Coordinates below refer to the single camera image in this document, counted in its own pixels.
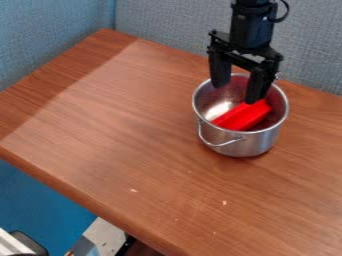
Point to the red plastic block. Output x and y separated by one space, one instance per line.
244 116

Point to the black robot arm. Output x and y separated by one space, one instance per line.
244 47

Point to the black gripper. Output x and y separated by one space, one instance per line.
247 38

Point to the black white object bottom left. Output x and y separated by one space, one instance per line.
17 244

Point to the white grey object under table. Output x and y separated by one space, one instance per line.
100 240

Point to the stainless steel pot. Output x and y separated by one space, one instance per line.
212 101

